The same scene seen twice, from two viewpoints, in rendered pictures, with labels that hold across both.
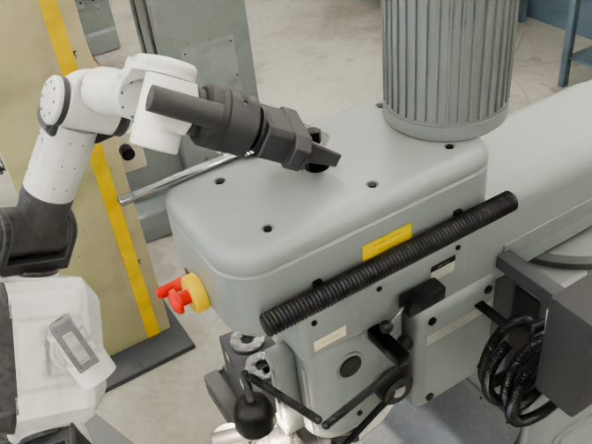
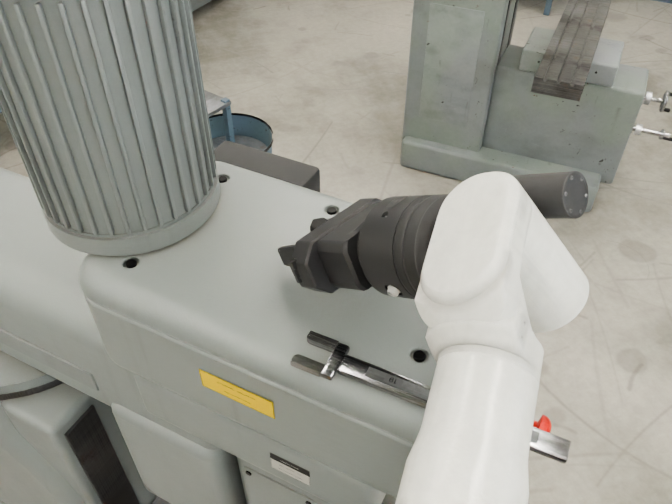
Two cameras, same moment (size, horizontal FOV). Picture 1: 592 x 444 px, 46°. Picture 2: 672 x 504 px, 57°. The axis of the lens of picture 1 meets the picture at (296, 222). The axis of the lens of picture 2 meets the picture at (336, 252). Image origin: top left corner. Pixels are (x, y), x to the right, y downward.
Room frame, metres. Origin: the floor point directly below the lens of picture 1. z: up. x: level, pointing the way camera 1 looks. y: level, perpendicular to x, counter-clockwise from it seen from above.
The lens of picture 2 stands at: (1.13, 0.35, 2.35)
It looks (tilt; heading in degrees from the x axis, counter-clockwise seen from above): 43 degrees down; 235
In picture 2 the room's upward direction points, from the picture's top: straight up
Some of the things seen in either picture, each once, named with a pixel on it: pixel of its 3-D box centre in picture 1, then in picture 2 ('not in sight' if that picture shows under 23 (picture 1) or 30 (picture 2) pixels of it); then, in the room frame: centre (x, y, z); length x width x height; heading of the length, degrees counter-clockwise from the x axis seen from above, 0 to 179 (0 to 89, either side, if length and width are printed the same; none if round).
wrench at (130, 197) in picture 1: (194, 171); (425, 396); (0.89, 0.14, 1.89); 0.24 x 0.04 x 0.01; 119
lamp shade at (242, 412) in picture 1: (253, 410); not in sight; (0.76, 0.11, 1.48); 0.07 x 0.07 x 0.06
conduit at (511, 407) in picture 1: (516, 360); not in sight; (0.82, -0.37, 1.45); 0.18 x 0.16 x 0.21; 118
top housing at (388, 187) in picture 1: (329, 204); (310, 313); (0.88, -0.05, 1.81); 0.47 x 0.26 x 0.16; 118
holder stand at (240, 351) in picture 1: (259, 377); not in sight; (1.19, 0.14, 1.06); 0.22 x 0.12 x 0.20; 21
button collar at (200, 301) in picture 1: (195, 292); not in sight; (0.77, 0.16, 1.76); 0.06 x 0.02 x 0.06; 28
